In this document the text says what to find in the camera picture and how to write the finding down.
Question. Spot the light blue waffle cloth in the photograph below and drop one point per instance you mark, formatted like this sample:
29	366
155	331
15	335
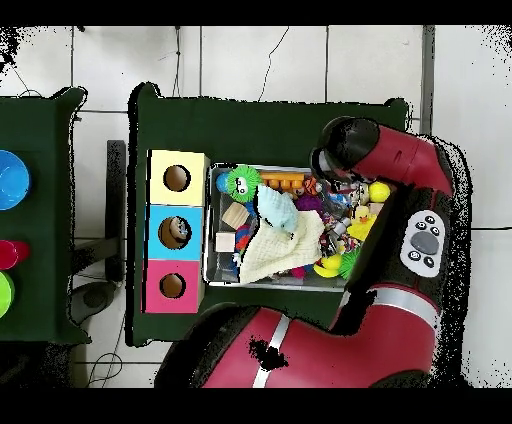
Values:
278	210

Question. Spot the cream waffle cloth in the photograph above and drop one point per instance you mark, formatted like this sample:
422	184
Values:
280	248

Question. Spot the crinkly clear plastic packet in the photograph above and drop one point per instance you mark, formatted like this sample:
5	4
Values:
182	230

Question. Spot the clear plastic bottle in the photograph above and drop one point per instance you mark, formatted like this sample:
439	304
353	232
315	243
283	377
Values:
338	198

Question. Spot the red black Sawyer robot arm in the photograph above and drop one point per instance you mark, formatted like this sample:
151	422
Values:
400	156

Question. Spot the wooden box with three holes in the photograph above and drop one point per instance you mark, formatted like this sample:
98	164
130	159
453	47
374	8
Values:
192	192

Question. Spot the shallow clear mesh bin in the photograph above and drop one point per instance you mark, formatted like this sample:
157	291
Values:
216	272

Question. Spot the wavy wooden block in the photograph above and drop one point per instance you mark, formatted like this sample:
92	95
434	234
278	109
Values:
235	215

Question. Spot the orange toy brick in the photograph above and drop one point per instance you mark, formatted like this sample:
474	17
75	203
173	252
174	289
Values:
282	179

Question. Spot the wooden cube block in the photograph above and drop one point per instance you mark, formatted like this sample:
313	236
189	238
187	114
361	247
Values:
226	242

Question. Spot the purple spiky ball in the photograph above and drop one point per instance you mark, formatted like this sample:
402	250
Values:
308	202

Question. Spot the small green puffer ball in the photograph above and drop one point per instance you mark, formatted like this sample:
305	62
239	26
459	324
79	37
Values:
348	264

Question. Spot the yellow rubber duck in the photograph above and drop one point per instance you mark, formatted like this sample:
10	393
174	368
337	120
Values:
362	224

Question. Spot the yellow ball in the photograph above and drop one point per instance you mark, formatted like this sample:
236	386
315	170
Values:
378	192

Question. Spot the grey rounded base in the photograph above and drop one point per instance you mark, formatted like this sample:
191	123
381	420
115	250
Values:
94	300

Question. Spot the dark green side table cloth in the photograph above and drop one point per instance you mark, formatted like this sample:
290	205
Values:
36	224

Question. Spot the blue bowl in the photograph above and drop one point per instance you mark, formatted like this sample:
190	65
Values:
12	180

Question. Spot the red toy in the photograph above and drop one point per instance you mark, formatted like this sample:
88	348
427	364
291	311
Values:
12	254

